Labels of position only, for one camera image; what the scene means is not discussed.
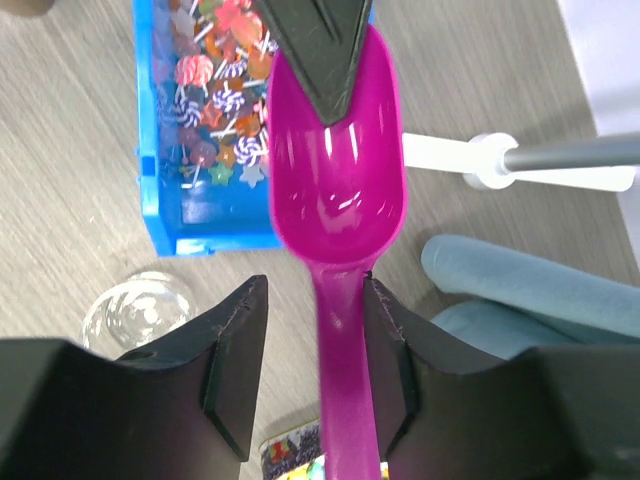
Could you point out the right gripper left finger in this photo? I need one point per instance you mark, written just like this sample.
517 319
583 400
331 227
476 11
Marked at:
179 407

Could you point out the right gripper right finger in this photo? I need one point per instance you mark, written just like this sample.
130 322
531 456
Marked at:
445 410

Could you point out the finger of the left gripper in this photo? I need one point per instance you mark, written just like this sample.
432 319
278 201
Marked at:
322 42

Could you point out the purple plastic scoop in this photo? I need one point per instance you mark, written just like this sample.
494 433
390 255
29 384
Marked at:
338 201

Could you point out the blue plastic bin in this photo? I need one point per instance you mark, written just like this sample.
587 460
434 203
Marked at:
189 222

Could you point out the pile of lollipop candies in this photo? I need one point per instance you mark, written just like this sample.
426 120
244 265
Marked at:
211 61

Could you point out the gold tin of star candies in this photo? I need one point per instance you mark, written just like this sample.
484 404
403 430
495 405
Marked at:
294 454

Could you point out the clear plastic jar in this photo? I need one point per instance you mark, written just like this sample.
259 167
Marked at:
142 308

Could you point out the teal cloth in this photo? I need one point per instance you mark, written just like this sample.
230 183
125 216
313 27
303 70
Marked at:
516 301

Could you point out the grey clothes rack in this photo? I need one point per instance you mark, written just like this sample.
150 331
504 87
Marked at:
496 161

